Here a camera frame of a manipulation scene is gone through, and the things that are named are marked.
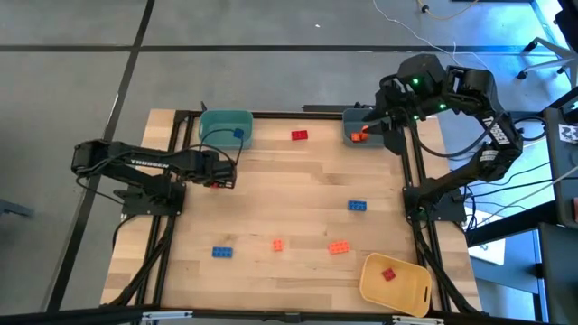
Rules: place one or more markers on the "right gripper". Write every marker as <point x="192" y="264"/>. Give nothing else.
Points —
<point x="392" y="108"/>

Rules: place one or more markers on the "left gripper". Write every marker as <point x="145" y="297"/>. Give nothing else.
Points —
<point x="221" y="171"/>

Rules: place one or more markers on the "small red square block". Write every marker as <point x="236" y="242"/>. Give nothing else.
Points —
<point x="388" y="274"/>
<point x="216" y="184"/>

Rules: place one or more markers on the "small orange square block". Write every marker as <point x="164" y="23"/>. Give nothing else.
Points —
<point x="355" y="137"/>
<point x="277" y="245"/>

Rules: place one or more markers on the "blue rectangular block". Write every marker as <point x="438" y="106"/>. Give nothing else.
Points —
<point x="222" y="252"/>
<point x="357" y="206"/>

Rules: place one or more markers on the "red rectangular block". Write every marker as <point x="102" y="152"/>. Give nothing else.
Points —
<point x="299" y="134"/>

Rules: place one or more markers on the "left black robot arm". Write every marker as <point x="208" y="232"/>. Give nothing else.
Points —
<point x="149" y="162"/>

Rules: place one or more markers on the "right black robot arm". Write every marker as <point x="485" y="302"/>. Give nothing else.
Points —
<point x="496" y="135"/>

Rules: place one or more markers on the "dark slate plastic bin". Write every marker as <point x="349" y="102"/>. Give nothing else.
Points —
<point x="350" y="119"/>

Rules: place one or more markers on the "small blue block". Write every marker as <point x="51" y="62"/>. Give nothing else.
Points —
<point x="238" y="133"/>

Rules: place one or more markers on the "teal plastic bin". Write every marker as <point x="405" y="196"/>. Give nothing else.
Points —
<point x="217" y="124"/>

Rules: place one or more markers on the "yellow plastic bin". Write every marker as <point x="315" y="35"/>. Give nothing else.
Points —
<point x="406" y="293"/>

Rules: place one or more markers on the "fiducial marker tag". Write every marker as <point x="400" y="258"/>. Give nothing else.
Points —
<point x="568" y="133"/>

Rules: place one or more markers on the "office chair base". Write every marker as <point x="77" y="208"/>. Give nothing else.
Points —
<point x="557" y="54"/>

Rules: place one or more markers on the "grey floor object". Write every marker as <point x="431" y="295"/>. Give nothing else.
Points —
<point x="13" y="208"/>

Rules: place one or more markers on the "dark cabinet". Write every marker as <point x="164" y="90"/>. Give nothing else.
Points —
<point x="560" y="271"/>

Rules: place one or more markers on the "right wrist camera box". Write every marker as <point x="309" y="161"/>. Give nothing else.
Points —
<point x="396" y="143"/>

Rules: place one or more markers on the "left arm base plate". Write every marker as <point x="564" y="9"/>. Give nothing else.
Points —
<point x="153" y="201"/>

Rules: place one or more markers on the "black table frame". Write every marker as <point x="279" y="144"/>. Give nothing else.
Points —
<point x="280" y="114"/>

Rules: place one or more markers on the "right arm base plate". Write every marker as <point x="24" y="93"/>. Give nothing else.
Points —
<point x="444" y="210"/>

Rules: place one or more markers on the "black camera gantry frame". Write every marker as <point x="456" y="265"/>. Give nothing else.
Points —
<point x="90" y="316"/>

